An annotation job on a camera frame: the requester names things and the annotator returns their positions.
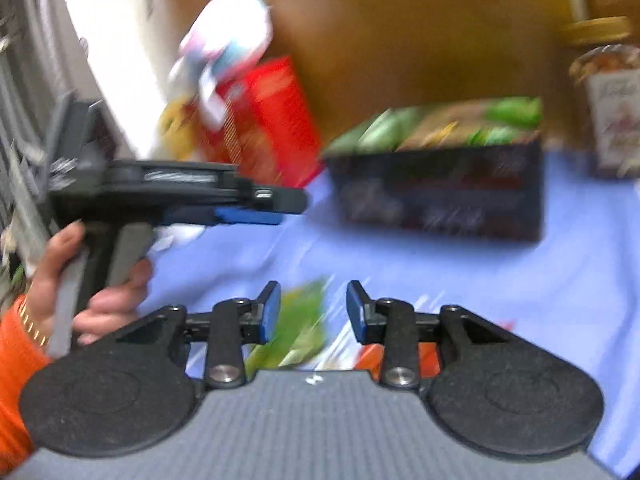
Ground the green snack packet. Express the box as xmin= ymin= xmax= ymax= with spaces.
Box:
xmin=245 ymin=280 xmax=326 ymax=378

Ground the orange sleeve forearm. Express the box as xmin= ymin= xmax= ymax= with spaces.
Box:
xmin=0 ymin=295 xmax=50 ymax=476

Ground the left hand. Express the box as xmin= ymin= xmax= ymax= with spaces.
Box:
xmin=24 ymin=220 xmax=154 ymax=347

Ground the red gift bag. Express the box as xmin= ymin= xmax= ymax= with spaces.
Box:
xmin=198 ymin=56 xmax=321 ymax=188

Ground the yellow duck plush toy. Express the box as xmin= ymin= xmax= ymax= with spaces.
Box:
xmin=152 ymin=98 xmax=204 ymax=162

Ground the blue printed tablecloth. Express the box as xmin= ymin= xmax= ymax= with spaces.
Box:
xmin=141 ymin=153 xmax=639 ymax=477

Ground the pink blue plush toy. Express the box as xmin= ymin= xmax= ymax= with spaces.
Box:
xmin=168 ymin=0 xmax=273 ymax=130

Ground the black cardboard snack box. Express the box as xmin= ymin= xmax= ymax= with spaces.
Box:
xmin=321 ymin=96 xmax=544 ymax=242

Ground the wooden backboard panel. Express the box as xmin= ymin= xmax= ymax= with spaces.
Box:
xmin=169 ymin=0 xmax=575 ymax=140

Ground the clear nut jar yellow lid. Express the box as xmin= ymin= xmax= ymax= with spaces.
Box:
xmin=561 ymin=16 xmax=639 ymax=179

